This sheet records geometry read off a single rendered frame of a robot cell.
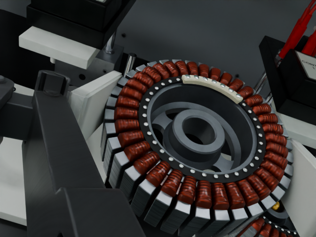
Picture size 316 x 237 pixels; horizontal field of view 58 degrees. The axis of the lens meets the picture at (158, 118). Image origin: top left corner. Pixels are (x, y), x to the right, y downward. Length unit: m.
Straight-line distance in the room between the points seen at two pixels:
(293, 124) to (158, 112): 0.15
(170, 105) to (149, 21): 0.29
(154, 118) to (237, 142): 0.06
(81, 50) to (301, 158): 0.19
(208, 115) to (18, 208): 0.17
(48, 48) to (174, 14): 0.25
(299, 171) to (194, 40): 0.34
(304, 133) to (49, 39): 0.24
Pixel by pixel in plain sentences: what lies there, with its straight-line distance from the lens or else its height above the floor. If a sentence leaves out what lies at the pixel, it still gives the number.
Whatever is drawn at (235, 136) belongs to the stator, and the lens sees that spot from 0.19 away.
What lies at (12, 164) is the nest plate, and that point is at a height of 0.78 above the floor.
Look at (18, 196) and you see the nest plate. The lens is 0.27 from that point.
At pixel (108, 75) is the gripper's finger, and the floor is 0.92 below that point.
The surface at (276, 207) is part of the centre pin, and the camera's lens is 0.32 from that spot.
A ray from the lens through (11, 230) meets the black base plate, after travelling 0.27.
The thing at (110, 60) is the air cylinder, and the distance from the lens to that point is 0.37.
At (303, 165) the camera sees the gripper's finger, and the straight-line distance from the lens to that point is 0.17.
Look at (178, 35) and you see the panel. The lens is 0.47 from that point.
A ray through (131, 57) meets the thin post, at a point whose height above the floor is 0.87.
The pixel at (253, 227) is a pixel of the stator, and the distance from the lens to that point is 0.28.
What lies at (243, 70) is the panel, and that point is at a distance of 0.50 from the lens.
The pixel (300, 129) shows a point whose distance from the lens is 0.29.
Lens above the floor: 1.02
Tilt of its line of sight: 40 degrees down
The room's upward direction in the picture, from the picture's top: 22 degrees clockwise
